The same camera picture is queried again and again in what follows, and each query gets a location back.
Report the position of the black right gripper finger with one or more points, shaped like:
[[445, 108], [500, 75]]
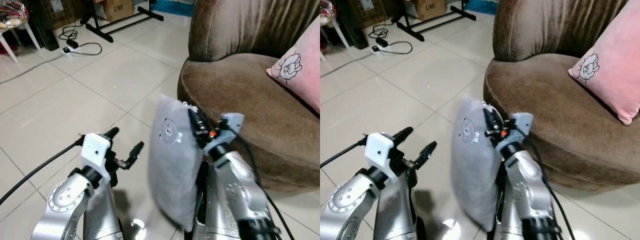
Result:
[[194, 119], [491, 119]]

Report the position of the grey pillow with round print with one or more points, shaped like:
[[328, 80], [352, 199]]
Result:
[[475, 165], [172, 160]]

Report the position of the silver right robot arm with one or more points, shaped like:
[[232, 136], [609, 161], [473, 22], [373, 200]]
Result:
[[525, 190], [232, 190]]

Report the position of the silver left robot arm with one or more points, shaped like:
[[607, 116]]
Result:
[[62, 205], [350, 205]]

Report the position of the brown velvet sofa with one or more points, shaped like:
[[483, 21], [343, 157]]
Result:
[[540, 100], [240, 95]]

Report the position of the black metal floor stand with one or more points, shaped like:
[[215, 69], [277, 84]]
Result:
[[430, 25], [117, 26]]

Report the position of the teal floor mat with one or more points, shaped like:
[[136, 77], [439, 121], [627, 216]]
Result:
[[481, 6], [172, 6]]

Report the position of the pink pillow with cartoon print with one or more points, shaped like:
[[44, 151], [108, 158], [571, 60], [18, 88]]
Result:
[[306, 70], [615, 70]]

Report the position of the white power strip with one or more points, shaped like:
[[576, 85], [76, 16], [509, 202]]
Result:
[[375, 49], [66, 50]]

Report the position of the black power adapter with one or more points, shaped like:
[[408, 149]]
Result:
[[382, 42], [73, 43]]

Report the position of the white chair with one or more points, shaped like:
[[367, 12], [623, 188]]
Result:
[[31, 35], [340, 36]]

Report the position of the printed cardboard box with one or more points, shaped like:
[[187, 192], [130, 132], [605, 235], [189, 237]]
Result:
[[429, 8], [116, 9]]

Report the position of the dark brown cardboard box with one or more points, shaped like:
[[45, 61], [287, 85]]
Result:
[[57, 11], [367, 10]]

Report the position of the colourful patterned bag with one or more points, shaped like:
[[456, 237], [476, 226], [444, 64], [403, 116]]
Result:
[[326, 11], [12, 14]]

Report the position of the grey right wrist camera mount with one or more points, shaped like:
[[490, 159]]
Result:
[[520, 125], [227, 130]]

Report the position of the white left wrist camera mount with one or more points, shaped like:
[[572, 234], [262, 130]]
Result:
[[95, 150], [379, 150]]

